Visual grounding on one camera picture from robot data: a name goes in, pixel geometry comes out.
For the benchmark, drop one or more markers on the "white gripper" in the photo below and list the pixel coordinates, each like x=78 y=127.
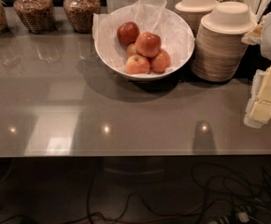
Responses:
x=258 y=112

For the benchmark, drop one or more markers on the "red yellow top apple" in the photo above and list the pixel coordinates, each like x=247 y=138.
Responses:
x=148 y=44

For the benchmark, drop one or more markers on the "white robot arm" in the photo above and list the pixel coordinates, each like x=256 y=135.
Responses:
x=265 y=45

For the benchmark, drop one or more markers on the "white bowl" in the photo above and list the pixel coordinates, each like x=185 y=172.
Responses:
x=110 y=52

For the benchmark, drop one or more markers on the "front right red apple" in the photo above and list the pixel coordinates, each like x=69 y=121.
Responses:
x=160 y=62

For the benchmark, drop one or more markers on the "front left yellow-red apple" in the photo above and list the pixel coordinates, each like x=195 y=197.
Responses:
x=137 y=64

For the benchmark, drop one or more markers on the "small hidden middle apple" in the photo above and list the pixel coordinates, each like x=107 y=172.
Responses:
x=131 y=49

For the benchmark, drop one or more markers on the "dark red apple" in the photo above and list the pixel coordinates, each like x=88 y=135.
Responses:
x=127 y=33

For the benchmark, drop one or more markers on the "front stack paper bowls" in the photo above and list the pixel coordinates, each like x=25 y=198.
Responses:
x=218 y=43

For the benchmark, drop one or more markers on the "stack paper bowls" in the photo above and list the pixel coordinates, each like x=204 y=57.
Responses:
x=192 y=11
x=218 y=43

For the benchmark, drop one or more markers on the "rear stack paper bowls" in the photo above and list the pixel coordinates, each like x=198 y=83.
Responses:
x=192 y=11

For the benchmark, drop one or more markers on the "white power plug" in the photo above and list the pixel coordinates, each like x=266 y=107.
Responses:
x=243 y=218

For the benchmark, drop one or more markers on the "white tissue paper liner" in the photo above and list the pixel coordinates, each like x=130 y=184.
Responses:
x=151 y=13

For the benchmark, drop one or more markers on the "right glass cereal jar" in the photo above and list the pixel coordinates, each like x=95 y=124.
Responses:
x=80 y=14

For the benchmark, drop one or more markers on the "middle glass cereal jar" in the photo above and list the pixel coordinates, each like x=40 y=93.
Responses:
x=36 y=15

